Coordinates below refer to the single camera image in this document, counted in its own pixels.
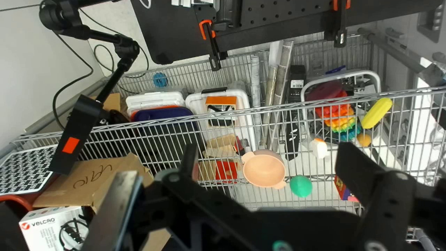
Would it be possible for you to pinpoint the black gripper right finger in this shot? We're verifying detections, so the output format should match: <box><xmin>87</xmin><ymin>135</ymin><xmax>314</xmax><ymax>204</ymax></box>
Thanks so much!
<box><xmin>334</xmin><ymin>141</ymin><xmax>386</xmax><ymax>212</ymax></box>

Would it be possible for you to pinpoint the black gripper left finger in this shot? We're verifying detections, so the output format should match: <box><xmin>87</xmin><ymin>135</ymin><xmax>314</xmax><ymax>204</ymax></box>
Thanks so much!
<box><xmin>180</xmin><ymin>142</ymin><xmax>201</xmax><ymax>187</ymax></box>

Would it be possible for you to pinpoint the green plush ball toy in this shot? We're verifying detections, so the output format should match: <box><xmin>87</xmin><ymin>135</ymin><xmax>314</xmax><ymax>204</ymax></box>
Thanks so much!
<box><xmin>289</xmin><ymin>174</ymin><xmax>314</xmax><ymax>199</ymax></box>

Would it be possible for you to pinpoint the rainbow stacking toy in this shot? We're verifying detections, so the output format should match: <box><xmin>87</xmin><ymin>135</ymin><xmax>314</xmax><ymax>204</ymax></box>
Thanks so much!
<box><xmin>314</xmin><ymin>102</ymin><xmax>360</xmax><ymax>144</ymax></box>

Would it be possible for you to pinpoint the yellow plastic toy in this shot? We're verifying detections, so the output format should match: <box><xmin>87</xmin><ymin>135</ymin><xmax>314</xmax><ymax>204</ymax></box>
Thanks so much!
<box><xmin>360</xmin><ymin>96</ymin><xmax>395</xmax><ymax>131</ymax></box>

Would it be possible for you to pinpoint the colourful soft number cube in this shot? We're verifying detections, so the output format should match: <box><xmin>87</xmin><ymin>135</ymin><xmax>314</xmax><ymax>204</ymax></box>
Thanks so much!
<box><xmin>334</xmin><ymin>176</ymin><xmax>361</xmax><ymax>205</ymax></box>

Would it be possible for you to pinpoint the small orange ball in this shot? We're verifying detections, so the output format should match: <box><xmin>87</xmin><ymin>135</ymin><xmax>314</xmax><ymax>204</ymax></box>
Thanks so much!
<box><xmin>356</xmin><ymin>133</ymin><xmax>374</xmax><ymax>149</ymax></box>

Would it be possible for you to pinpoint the red white carton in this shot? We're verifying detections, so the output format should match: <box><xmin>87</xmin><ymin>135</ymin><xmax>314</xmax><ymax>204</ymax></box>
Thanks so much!
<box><xmin>200</xmin><ymin>159</ymin><xmax>242</xmax><ymax>183</ymax></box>

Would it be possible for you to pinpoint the white container orange label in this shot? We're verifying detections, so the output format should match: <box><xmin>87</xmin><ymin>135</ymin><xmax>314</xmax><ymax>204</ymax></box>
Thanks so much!
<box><xmin>184</xmin><ymin>88</ymin><xmax>255</xmax><ymax>151</ymax></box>

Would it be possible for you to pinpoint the white plastic bin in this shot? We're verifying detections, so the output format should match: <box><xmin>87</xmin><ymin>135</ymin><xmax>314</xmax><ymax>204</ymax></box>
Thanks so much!
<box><xmin>124</xmin><ymin>91</ymin><xmax>196</xmax><ymax>124</ymax></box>

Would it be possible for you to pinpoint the small blue round object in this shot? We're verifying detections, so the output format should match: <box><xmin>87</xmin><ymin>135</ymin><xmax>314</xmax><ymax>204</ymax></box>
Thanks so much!
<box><xmin>152</xmin><ymin>71</ymin><xmax>170</xmax><ymax>89</ymax></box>

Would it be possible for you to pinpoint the brown cardboard sheet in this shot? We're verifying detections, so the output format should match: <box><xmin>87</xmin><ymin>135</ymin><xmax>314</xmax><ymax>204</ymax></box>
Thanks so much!
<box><xmin>32</xmin><ymin>152</ymin><xmax>155</xmax><ymax>213</ymax></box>

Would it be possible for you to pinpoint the black slim device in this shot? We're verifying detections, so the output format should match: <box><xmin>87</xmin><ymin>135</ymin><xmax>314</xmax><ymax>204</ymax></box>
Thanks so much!
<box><xmin>283</xmin><ymin>64</ymin><xmax>308</xmax><ymax>162</ymax></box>

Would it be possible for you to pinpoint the white Velcro box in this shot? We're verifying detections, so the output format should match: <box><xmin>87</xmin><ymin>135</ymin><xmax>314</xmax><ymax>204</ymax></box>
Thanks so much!
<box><xmin>19</xmin><ymin>205</ymin><xmax>91</xmax><ymax>251</ymax></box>

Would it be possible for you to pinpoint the black perforated table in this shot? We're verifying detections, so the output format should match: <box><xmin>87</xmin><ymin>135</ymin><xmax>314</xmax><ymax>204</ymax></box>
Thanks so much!
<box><xmin>131</xmin><ymin>0</ymin><xmax>446</xmax><ymax>66</ymax></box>

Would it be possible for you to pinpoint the metal wire shelf rack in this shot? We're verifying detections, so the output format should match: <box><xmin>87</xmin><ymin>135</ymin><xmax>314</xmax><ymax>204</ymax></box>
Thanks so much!
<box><xmin>0</xmin><ymin>34</ymin><xmax>446</xmax><ymax>243</ymax></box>

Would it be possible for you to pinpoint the pink pot with handles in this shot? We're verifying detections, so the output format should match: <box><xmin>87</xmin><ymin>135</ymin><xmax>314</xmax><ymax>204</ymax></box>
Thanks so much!
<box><xmin>240</xmin><ymin>149</ymin><xmax>289</xmax><ymax>191</ymax></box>

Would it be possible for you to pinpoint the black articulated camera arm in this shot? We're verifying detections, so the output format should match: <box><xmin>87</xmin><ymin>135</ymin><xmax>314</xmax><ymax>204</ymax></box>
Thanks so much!
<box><xmin>48</xmin><ymin>22</ymin><xmax>143</xmax><ymax>177</ymax></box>

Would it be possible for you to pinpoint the black clamp orange handle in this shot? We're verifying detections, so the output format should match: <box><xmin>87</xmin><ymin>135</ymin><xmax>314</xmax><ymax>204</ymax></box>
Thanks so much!
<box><xmin>324</xmin><ymin>0</ymin><xmax>354</xmax><ymax>49</ymax></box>
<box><xmin>198</xmin><ymin>18</ymin><xmax>230</xmax><ymax>73</ymax></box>

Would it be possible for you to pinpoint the thin black cable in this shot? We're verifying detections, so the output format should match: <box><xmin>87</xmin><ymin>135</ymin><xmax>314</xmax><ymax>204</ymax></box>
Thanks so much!
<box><xmin>51</xmin><ymin>7</ymin><xmax>151</xmax><ymax>133</ymax></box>

